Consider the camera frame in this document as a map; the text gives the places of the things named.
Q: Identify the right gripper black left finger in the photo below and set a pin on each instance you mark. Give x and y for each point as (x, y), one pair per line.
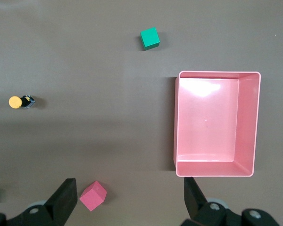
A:
(61, 202)

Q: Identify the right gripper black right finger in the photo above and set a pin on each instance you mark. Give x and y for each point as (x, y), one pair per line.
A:
(195, 207)

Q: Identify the orange capped black push button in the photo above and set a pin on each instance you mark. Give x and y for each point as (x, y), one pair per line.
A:
(15, 102)

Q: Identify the pink foam cube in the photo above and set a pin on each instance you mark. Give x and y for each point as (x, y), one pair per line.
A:
(93, 196)

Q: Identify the pink plastic bin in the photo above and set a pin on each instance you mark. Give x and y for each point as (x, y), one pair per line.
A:
(207, 122)

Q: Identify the green foam cube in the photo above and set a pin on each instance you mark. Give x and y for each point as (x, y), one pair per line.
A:
(149, 37)

